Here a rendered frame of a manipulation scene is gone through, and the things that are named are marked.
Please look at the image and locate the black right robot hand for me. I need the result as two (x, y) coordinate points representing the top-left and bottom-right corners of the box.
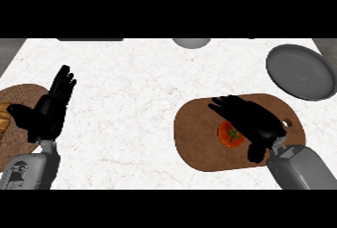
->
(207, 94), (289, 164)

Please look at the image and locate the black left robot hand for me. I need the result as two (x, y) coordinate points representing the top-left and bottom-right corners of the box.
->
(6, 64), (79, 144)

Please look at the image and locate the red tomato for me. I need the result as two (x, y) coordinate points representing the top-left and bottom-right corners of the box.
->
(218, 119), (247, 149)

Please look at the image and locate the brown wooden cutting board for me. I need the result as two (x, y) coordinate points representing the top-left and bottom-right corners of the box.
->
(173, 93), (308, 173)

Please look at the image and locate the grey pan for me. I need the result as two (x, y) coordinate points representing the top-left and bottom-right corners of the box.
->
(265, 44), (337, 102)

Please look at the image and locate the brown woven placemat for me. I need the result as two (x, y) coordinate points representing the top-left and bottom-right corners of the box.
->
(0, 83), (51, 173)

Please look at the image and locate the golden bread loaf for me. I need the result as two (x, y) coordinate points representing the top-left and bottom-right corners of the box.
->
(0, 102), (14, 141)

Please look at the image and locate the grey round bowl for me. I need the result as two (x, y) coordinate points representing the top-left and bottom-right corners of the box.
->
(172, 38), (212, 50)

